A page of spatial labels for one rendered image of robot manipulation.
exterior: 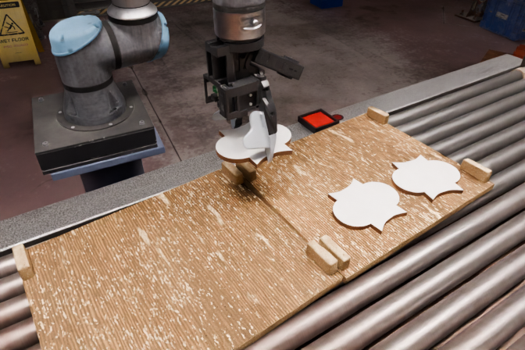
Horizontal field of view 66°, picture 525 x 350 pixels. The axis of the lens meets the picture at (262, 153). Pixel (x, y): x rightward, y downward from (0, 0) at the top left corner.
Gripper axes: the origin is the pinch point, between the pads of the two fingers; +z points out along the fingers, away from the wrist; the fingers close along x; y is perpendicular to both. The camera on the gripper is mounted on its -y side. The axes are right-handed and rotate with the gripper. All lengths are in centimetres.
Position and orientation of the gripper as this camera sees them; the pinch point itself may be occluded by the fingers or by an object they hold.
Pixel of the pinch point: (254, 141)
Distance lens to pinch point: 73.4
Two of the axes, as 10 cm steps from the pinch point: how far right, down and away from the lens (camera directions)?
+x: 5.7, 4.8, -6.7
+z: 0.1, 8.1, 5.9
